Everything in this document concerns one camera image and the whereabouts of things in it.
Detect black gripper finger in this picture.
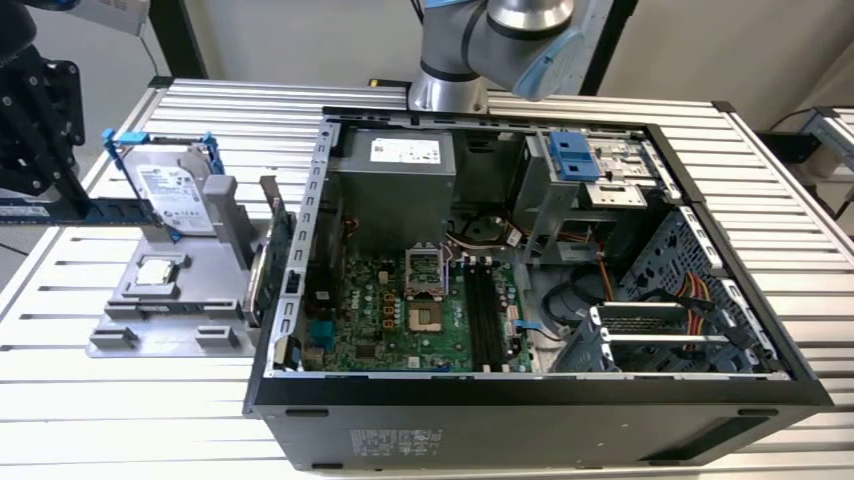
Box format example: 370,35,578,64
0,59,92,221

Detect RAM memory stick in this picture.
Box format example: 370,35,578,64
109,299,239,314
0,197,147,224

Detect black RAM slot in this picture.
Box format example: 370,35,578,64
482,255,514,373
464,255,494,373

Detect blue disk carrier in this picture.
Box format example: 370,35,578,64
103,128,227,244

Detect silver hard disk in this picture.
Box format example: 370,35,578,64
123,145,222,236

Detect silver CPU chip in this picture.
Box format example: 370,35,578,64
135,258,180,287

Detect grey parts rack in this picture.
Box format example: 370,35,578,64
84,174,270,359

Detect green graphics card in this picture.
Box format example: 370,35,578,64
242,166,300,330

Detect black case fan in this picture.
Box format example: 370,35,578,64
312,194,347,281

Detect grey power supply unit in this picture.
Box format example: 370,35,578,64
331,127,460,254

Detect metal socket cover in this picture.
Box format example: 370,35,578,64
403,241,450,300

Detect CPU socket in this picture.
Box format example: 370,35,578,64
406,298,447,335

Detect green motherboard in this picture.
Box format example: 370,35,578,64
298,249,536,374

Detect blue plastic drive latch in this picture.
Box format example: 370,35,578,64
547,130,596,183

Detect grey metal drive cage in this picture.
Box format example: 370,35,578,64
511,128,670,265

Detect black PC case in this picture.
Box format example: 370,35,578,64
240,102,837,472

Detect grey metal disk bay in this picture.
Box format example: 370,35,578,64
551,298,762,375

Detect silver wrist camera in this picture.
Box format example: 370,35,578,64
65,0,152,37

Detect black frame post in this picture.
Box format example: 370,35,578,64
584,0,637,97
145,0,210,81

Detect black yellow wire bundle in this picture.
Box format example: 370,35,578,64
444,212,530,252

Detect black round cable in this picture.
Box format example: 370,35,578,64
540,277,606,334

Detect thin orange wire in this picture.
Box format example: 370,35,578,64
556,227,615,302

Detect orange yellow wire bundle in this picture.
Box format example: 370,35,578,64
671,272,714,344

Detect black cable with connector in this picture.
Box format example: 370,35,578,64
686,298,759,351

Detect aluminium frame table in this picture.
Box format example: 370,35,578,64
797,105,854,177

